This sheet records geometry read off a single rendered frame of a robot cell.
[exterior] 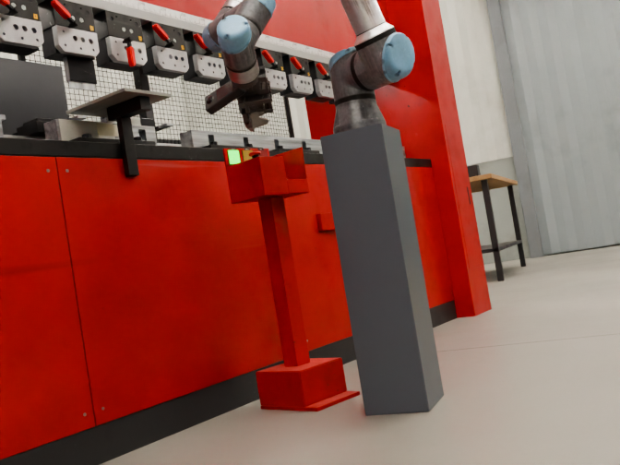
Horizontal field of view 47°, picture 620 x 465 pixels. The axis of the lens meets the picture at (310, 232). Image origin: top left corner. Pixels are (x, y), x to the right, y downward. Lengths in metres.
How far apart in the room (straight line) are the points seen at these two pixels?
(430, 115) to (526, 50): 5.66
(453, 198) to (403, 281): 2.04
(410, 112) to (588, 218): 5.53
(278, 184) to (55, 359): 0.83
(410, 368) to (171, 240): 0.84
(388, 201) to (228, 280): 0.74
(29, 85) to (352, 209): 1.44
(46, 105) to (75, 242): 0.99
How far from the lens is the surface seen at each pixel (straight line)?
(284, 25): 3.26
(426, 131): 4.00
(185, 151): 2.39
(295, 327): 2.28
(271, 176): 2.22
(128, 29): 2.53
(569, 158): 9.34
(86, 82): 2.38
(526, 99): 9.46
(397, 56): 1.93
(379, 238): 1.93
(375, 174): 1.93
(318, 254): 2.88
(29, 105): 2.88
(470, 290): 3.93
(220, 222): 2.44
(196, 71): 2.72
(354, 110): 2.00
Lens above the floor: 0.45
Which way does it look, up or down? 2 degrees up
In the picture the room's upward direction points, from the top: 9 degrees counter-clockwise
